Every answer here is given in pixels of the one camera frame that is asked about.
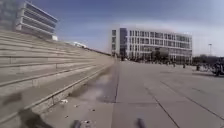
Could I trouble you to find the white building with window grid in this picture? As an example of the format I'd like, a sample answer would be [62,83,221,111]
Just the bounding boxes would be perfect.
[110,27,194,64]

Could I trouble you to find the wide concrete steps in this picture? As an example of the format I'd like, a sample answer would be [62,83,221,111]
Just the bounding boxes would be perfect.
[0,29,116,126]

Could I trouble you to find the pole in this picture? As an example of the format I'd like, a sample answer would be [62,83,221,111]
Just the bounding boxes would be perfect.
[208,43,213,57]

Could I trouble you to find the vehicle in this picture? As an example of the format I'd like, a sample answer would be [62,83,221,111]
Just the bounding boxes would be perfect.
[212,61,224,77]

